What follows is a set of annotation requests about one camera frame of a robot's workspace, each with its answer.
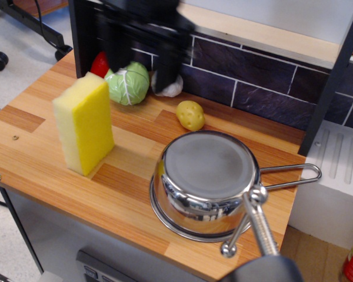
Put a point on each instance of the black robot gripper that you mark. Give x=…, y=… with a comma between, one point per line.
x=156, y=24

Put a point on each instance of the yellow sponge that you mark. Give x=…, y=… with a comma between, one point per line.
x=83, y=119

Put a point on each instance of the stainless steel pot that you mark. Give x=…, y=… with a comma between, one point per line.
x=199, y=180

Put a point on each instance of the green toy cabbage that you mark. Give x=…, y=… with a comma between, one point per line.
x=128, y=86

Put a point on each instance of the red toy pepper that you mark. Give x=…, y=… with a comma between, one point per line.
x=100, y=65

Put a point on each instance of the white toy garlic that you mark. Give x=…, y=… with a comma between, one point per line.
x=172, y=90

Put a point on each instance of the yellow toy potato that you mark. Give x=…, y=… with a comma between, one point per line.
x=190, y=115

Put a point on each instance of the black stand base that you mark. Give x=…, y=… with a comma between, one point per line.
x=30, y=13

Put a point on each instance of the light wooden shelf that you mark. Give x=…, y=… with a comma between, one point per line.
x=263, y=37

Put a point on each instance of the metal clamp screw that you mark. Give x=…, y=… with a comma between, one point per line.
x=252, y=200

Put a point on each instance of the grey oven control panel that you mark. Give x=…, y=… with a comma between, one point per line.
x=93, y=269

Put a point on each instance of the white toy sink drainer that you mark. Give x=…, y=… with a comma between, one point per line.
x=324, y=209

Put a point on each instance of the black clamp body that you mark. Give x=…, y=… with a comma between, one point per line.
x=266, y=268

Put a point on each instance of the black shelf post left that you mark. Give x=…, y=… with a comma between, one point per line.
x=84, y=33

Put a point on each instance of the black shelf post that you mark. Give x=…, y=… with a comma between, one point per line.
x=84, y=33
x=328, y=92

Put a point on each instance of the black shelf post right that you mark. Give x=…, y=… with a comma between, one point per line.
x=328, y=92

